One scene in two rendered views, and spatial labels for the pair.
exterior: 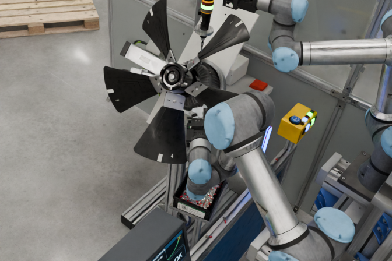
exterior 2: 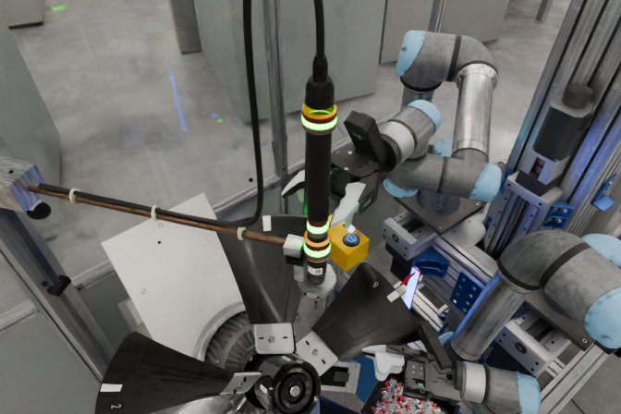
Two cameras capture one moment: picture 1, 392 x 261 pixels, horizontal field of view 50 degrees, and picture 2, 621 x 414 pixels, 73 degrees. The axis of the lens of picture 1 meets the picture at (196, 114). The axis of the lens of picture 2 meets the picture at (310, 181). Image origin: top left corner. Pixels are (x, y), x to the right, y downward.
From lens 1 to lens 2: 1.32 m
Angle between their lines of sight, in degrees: 53
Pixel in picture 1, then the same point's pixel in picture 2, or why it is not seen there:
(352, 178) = (439, 219)
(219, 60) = (226, 297)
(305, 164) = not seen: hidden behind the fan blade
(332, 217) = (602, 248)
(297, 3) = (432, 111)
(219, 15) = (152, 252)
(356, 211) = (458, 236)
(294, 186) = not seen: hidden behind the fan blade
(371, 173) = (450, 199)
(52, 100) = not seen: outside the picture
